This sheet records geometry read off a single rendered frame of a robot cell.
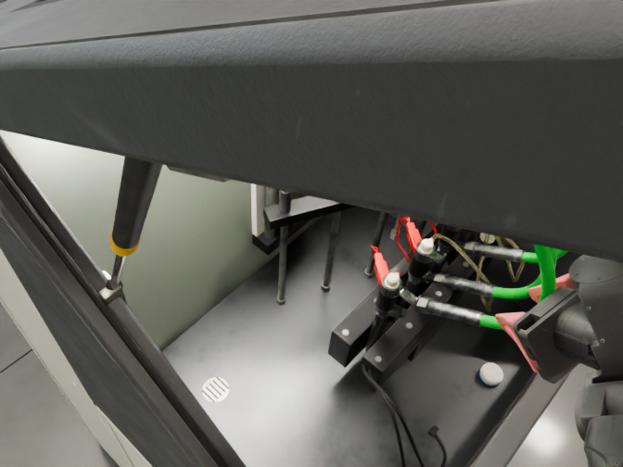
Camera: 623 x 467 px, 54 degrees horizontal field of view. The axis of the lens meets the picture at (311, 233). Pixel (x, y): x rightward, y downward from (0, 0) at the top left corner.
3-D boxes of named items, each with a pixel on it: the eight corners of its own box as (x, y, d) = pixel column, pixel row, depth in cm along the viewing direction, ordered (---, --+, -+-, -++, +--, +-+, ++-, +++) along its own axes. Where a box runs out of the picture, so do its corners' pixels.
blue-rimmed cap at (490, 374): (493, 391, 105) (496, 388, 103) (474, 376, 106) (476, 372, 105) (505, 375, 106) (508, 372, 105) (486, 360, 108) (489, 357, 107)
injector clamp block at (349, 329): (368, 410, 101) (383, 372, 89) (324, 371, 105) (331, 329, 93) (477, 285, 118) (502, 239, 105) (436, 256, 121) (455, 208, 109)
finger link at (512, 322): (470, 307, 68) (524, 330, 59) (517, 271, 69) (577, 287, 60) (496, 354, 69) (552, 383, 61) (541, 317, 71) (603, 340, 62)
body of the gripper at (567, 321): (513, 330, 60) (565, 353, 53) (587, 271, 62) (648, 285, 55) (540, 379, 62) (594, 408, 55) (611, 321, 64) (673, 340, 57)
